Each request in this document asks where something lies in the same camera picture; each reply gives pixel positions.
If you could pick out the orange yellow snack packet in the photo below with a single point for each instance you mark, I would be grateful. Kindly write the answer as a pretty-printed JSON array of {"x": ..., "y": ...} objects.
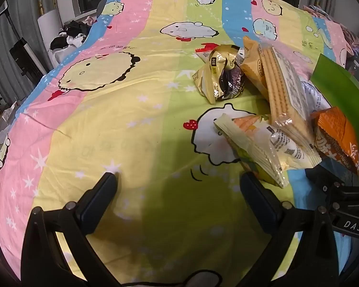
[{"x": 252, "y": 65}]

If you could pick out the clear cracker pack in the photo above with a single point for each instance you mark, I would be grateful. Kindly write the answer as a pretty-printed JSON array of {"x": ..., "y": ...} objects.
[{"x": 282, "y": 95}]

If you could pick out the black and white clothes pile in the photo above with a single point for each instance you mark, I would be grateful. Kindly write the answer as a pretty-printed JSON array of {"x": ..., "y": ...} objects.
[{"x": 68, "y": 34}]

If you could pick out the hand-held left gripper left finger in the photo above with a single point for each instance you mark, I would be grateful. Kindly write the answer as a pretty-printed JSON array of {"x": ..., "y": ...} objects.
[{"x": 100, "y": 197}]

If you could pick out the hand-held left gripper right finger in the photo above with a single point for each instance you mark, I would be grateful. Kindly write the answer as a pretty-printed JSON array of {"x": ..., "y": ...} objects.
[{"x": 260, "y": 201}]

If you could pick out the gold foil snack packet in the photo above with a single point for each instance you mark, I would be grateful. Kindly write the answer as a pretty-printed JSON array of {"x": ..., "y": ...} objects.
[{"x": 218, "y": 77}]

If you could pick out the grey curtain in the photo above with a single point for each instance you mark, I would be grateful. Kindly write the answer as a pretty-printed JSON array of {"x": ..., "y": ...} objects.
[{"x": 21, "y": 24}]

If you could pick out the striped cartoon printed blanket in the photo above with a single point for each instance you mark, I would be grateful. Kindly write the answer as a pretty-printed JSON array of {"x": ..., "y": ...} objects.
[{"x": 107, "y": 110}]

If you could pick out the pale yellow snack packet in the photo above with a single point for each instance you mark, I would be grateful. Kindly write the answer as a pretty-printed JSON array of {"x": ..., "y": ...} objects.
[{"x": 251, "y": 146}]

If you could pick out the green cardboard box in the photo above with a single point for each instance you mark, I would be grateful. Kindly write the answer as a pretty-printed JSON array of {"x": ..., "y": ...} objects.
[{"x": 341, "y": 83}]

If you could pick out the white snack packet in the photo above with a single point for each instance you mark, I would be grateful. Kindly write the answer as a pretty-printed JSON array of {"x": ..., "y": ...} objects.
[{"x": 315, "y": 95}]

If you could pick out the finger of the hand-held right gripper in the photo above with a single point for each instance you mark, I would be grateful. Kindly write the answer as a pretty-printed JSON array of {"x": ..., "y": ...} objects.
[{"x": 332, "y": 189}]

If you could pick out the white cardboard box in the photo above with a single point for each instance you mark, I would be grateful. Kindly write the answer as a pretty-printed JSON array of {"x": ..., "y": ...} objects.
[{"x": 1, "y": 131}]

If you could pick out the black upright appliance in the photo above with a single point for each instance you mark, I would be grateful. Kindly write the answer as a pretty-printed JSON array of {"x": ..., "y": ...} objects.
[{"x": 24, "y": 56}]

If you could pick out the red snack packet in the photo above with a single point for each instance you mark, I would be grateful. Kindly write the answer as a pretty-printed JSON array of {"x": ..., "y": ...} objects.
[{"x": 205, "y": 52}]

